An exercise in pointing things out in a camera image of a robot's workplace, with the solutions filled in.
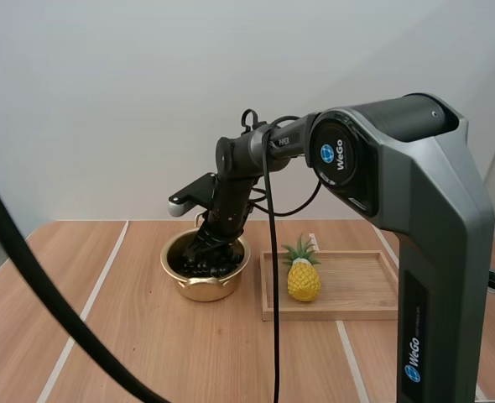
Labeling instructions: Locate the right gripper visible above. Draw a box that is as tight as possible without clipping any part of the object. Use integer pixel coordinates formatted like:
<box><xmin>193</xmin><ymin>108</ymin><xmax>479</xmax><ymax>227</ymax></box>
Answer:
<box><xmin>184</xmin><ymin>174</ymin><xmax>260</xmax><ymax>263</ymax></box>

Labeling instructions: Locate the bunch of dark toy grapes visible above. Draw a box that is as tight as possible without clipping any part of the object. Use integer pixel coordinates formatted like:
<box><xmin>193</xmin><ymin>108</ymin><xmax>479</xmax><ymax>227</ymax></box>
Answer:
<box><xmin>179</xmin><ymin>245</ymin><xmax>245</xmax><ymax>279</ymax></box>

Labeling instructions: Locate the yellow toy pineapple green crown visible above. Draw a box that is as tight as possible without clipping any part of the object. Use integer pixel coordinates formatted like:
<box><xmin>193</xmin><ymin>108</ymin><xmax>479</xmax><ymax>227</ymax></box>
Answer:
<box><xmin>281</xmin><ymin>233</ymin><xmax>324</xmax><ymax>303</ymax></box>

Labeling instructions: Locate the shallow wooden tray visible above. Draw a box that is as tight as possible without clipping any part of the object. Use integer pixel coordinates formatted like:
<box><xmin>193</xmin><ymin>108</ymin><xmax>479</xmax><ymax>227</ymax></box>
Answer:
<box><xmin>258</xmin><ymin>250</ymin><xmax>400</xmax><ymax>322</ymax></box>

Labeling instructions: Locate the gold pot with two handles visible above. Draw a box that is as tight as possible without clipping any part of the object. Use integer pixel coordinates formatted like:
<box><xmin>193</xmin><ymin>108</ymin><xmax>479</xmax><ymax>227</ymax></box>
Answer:
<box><xmin>159</xmin><ymin>212</ymin><xmax>252</xmax><ymax>302</ymax></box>

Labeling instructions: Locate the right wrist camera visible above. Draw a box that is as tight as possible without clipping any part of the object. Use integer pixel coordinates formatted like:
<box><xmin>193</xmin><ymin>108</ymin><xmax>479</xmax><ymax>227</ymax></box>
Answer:
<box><xmin>167</xmin><ymin>171</ymin><xmax>217</xmax><ymax>218</ymax></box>

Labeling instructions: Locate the thin black cable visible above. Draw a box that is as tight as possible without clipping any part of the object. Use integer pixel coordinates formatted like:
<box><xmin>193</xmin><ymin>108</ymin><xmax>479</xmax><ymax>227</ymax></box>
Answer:
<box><xmin>247</xmin><ymin>178</ymin><xmax>325</xmax><ymax>218</ymax></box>
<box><xmin>260</xmin><ymin>125</ymin><xmax>283</xmax><ymax>403</ymax></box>

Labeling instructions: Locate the thick black cable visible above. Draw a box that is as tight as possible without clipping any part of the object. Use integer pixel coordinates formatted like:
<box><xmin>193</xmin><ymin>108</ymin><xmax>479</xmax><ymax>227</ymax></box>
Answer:
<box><xmin>0</xmin><ymin>161</ymin><xmax>171</xmax><ymax>403</ymax></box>

